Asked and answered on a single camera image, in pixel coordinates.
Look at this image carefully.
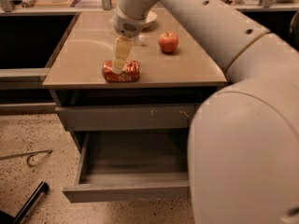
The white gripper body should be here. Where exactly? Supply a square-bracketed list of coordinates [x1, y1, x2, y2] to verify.
[112, 7, 146, 38]

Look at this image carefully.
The closed grey top drawer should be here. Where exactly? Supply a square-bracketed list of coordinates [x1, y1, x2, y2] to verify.
[56, 104, 197, 132]

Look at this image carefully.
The white ceramic bowl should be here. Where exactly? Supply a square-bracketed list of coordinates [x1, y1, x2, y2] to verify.
[143, 11, 157, 29]

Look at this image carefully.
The open grey middle drawer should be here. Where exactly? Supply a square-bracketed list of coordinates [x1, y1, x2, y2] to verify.
[63, 129, 190, 203]

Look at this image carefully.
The red apple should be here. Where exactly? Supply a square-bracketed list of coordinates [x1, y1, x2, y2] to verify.
[158, 32, 178, 53]

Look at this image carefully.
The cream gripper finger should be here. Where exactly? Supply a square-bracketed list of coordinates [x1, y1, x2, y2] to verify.
[112, 36, 133, 74]

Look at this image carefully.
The metal hook rod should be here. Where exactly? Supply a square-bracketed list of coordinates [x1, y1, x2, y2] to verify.
[0, 149, 52, 166]

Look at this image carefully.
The red crushed coke can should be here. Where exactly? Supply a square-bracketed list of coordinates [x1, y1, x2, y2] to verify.
[102, 60, 140, 82]

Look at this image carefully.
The black chair leg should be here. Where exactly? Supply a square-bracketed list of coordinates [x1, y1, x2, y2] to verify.
[0, 181, 49, 224]

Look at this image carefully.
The grey drawer cabinet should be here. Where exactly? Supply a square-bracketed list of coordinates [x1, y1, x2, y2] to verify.
[43, 9, 226, 203]

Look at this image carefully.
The clear plastic water bottle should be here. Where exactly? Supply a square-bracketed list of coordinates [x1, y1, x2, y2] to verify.
[132, 35, 146, 46]

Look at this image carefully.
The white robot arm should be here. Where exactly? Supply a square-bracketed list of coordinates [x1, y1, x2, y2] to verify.
[114, 0, 299, 224]

